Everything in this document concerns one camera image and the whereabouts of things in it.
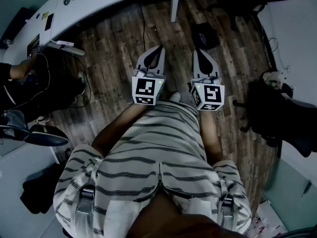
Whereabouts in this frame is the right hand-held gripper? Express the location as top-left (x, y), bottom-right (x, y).
top-left (190, 49), bottom-right (225, 112)

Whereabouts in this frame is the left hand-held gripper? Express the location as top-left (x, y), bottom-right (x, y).
top-left (131, 46), bottom-right (167, 106)

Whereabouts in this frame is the black plastic container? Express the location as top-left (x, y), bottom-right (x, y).
top-left (192, 22), bottom-right (221, 51)

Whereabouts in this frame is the person's right forearm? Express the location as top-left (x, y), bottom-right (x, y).
top-left (198, 109), bottom-right (223, 166)

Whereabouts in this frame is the person's left forearm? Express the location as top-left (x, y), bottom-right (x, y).
top-left (91, 103), bottom-right (147, 158)

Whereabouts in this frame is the white desk leg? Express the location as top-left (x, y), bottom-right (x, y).
top-left (170, 0), bottom-right (181, 23)

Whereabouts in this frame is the white plastic bag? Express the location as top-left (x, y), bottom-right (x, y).
top-left (262, 69), bottom-right (285, 87)

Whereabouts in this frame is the white desk foot bar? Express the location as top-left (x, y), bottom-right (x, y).
top-left (47, 42), bottom-right (86, 56)

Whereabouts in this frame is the black phone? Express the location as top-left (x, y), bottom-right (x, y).
top-left (44, 13), bottom-right (54, 31)

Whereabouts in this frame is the dark tablet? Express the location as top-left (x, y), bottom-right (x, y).
top-left (26, 33), bottom-right (40, 57)

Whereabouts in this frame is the dark office chair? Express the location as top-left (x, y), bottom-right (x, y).
top-left (0, 124), bottom-right (69, 147)

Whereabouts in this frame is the dark grey desk divider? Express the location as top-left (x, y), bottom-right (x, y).
top-left (0, 6), bottom-right (30, 49)

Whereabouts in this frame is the black wall cable loop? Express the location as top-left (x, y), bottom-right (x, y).
top-left (268, 37), bottom-right (279, 53)

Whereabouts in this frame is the thin black cable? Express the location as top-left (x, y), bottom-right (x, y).
top-left (4, 52), bottom-right (52, 114)

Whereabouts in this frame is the grey harness strap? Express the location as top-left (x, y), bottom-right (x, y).
top-left (217, 179), bottom-right (238, 230)
top-left (74, 157), bottom-right (97, 235)

